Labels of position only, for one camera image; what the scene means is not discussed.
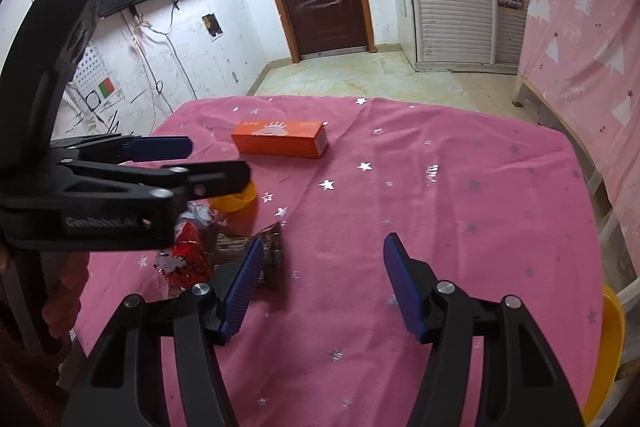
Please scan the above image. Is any pink tree-print curtain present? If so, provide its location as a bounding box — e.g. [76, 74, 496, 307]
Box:
[517, 0, 640, 218]

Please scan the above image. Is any wall outlet box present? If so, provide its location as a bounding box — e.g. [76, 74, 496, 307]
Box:
[201, 12, 223, 38]

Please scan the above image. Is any person's left hand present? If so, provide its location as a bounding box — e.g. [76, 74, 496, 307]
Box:
[42, 252, 91, 338]

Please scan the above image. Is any red and silver foil wrapper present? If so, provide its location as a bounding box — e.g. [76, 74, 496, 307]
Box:
[155, 202, 215, 298]

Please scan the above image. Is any pale television cable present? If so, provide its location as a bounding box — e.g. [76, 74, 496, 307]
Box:
[134, 19, 197, 100]

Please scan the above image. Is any orange cardboard box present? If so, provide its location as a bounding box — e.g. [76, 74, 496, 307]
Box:
[231, 119, 329, 159]

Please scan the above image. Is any pink star-print tablecloth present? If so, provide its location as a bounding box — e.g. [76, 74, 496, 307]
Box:
[55, 94, 608, 427]

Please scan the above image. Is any white chair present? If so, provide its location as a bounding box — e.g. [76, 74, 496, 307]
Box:
[612, 277, 640, 383]

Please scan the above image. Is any black television cable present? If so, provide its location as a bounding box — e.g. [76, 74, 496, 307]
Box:
[131, 14, 175, 118]

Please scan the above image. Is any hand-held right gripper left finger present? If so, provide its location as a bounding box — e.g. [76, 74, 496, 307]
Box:
[60, 237, 266, 427]

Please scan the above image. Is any small orange bowl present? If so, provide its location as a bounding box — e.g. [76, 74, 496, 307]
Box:
[210, 179, 259, 214]

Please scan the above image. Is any yellow plastic bin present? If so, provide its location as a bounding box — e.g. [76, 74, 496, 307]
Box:
[582, 284, 627, 425]

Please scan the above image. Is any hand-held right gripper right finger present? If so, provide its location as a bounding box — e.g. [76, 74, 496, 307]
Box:
[382, 233, 586, 427]

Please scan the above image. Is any brown snack wrapper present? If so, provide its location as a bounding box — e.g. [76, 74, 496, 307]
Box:
[210, 224, 286, 290]

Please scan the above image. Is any white bed base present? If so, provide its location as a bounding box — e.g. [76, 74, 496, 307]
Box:
[515, 72, 640, 258]

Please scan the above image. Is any eye chart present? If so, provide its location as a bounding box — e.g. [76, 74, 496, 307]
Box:
[65, 44, 123, 132]

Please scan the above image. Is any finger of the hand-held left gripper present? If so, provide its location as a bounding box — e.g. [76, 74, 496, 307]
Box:
[50, 134, 195, 164]
[60, 159, 252, 214]

